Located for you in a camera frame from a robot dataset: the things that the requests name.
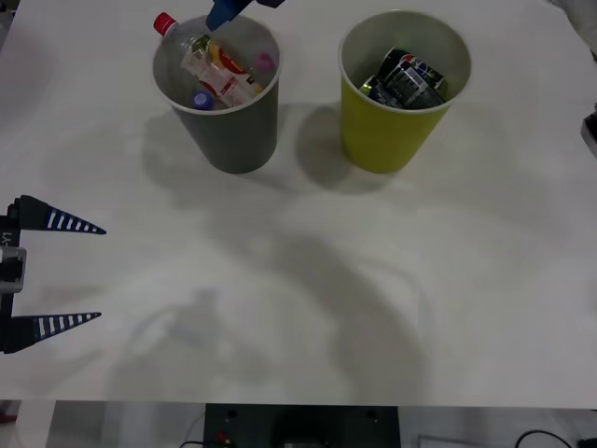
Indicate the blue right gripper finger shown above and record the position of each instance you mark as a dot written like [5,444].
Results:
[226,11]

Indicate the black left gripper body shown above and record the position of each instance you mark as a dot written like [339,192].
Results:
[11,235]

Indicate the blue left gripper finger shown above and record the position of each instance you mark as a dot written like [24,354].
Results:
[46,327]
[56,218]

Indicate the clear bottle red cap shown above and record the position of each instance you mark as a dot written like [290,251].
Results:
[219,70]

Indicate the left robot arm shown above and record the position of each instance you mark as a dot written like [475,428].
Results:
[11,270]

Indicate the clear bottle pink cap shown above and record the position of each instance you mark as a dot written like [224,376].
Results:
[265,61]

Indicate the clear bottle purple cap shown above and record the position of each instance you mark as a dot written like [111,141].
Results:
[203,100]

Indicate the white table leg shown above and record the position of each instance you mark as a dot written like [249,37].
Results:
[36,424]

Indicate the grey plastic bin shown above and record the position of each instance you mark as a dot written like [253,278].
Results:
[233,137]

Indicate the yellow-green plastic bin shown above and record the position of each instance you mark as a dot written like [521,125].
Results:
[373,128]

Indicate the black can blue red print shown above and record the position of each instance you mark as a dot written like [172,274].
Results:
[412,70]

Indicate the black robot torso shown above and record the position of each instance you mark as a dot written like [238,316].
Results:
[298,427]

